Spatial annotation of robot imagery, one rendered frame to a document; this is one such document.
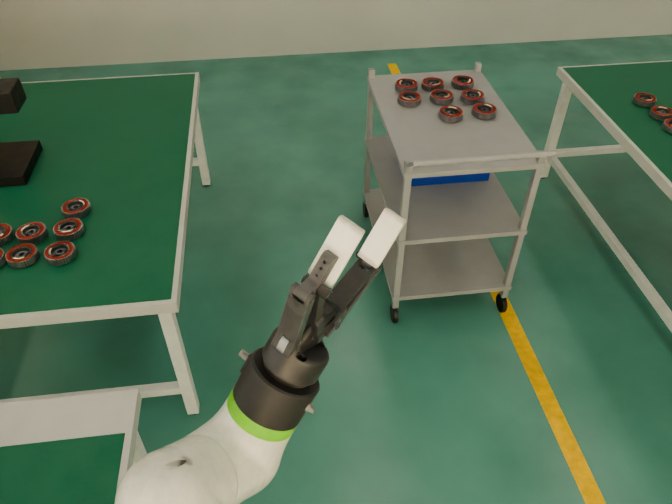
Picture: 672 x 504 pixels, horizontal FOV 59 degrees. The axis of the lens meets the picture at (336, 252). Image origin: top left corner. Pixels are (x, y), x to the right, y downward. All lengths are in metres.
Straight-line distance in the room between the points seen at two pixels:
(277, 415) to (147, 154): 2.34
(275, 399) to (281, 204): 3.10
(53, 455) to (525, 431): 1.84
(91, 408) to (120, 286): 0.51
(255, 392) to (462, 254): 2.54
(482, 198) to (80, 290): 1.83
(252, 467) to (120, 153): 2.39
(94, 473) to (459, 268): 1.98
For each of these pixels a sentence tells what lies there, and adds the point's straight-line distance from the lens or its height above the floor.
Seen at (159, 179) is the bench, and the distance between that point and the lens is 2.76.
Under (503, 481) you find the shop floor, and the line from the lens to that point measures 2.63.
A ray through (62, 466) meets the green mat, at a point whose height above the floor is 0.75.
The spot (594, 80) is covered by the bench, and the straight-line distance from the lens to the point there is 3.79.
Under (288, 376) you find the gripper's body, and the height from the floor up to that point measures 1.71.
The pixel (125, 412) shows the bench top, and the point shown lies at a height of 0.75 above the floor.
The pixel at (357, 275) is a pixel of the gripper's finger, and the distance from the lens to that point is 0.72.
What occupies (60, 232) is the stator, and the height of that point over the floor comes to 0.79.
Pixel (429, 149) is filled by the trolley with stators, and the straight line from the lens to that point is 2.59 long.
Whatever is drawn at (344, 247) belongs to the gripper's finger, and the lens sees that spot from 0.58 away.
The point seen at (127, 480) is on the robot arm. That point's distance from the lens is 0.69.
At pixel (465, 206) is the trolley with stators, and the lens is 2.89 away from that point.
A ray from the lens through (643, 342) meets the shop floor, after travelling 3.30.
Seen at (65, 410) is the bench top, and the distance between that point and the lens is 1.98.
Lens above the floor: 2.26
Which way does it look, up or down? 42 degrees down
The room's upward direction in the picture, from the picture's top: straight up
